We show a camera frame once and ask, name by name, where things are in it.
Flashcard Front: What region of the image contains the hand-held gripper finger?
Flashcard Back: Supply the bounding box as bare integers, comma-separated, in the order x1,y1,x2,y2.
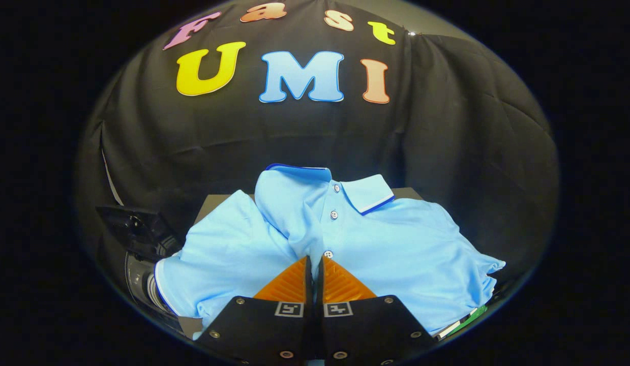
195,256,316,366
317,256,437,366

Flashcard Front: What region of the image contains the black backdrop cloth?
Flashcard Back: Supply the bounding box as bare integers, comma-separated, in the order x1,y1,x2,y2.
76,0,559,285

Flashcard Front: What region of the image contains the green object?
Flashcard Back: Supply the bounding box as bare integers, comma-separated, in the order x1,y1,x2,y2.
449,305,488,333

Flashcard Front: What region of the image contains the light blue polo shirt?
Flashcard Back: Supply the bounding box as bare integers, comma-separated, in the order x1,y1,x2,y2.
153,163,506,340

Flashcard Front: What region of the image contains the dark glass washing machine lid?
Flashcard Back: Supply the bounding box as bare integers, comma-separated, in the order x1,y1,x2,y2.
96,206,181,260

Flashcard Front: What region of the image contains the grey and beige cabinet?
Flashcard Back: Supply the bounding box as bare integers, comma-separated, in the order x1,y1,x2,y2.
193,187,425,227

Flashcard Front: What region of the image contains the dark grey washing machine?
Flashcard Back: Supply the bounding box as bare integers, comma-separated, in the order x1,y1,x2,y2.
124,252,186,333

